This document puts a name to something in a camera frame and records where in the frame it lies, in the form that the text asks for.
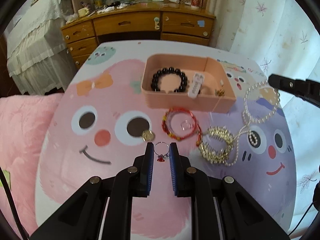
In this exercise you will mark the pink jewelry box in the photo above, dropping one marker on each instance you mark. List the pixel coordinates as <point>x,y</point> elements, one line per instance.
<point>171,80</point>

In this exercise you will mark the cartoon printed table mat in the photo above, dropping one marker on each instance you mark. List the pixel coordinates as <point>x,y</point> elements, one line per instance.
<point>97,128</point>

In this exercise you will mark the wooden desk with drawers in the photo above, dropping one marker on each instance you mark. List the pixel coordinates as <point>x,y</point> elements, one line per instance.
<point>144,21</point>

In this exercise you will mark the pink fluffy blanket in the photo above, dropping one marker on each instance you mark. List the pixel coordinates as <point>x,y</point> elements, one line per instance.
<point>24,123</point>

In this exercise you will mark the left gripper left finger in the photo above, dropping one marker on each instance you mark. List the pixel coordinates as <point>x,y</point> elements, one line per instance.
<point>101,208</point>

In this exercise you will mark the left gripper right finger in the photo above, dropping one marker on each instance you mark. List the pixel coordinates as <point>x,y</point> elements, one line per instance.
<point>220,208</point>

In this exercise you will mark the small gold earring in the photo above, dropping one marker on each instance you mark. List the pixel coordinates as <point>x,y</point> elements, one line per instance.
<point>220,92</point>

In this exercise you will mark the gold coin pendant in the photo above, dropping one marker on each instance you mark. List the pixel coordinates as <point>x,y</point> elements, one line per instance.
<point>148,135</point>

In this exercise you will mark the white lace bed cover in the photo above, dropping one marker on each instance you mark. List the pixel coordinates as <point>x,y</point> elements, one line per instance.
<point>38,59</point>

